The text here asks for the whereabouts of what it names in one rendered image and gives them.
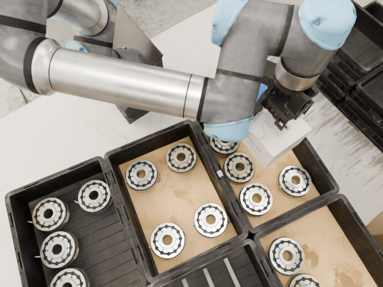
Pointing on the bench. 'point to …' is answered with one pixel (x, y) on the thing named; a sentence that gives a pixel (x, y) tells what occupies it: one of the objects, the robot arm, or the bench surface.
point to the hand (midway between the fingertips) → (262, 117)
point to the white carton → (275, 137)
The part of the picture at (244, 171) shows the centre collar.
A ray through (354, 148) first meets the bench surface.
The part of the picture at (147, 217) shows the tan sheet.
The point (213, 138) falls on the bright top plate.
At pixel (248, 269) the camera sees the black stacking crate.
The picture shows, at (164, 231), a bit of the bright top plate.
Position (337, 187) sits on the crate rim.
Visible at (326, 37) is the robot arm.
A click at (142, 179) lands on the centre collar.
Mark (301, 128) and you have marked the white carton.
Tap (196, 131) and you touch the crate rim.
